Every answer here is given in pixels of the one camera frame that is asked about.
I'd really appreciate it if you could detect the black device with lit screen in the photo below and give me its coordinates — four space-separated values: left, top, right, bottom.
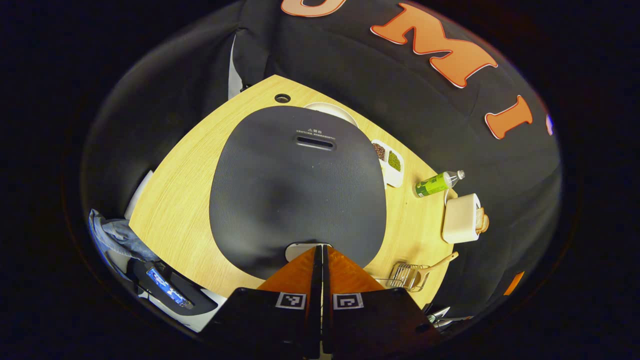
132 260 218 317

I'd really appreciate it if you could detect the white toaster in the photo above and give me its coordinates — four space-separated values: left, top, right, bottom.
442 193 483 244

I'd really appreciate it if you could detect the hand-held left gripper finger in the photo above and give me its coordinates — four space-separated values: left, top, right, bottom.
322 245 442 360
199 245 323 360

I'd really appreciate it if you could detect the white curved object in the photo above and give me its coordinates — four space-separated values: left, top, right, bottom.
124 170 154 221

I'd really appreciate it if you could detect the white round plate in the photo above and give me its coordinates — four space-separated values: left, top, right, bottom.
302 102 359 127

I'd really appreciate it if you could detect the black rice cooker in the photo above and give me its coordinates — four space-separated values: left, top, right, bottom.
209 105 387 281

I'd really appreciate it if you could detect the black backdrop cloth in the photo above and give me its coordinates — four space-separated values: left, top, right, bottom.
82 0 563 321

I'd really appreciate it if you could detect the white divided bean dish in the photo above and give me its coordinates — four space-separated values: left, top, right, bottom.
371 139 405 188

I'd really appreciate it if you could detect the shiny metal object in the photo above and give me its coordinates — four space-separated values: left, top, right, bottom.
425 306 471 328

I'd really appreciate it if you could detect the green label plastic bottle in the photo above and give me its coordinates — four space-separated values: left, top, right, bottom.
413 170 466 198

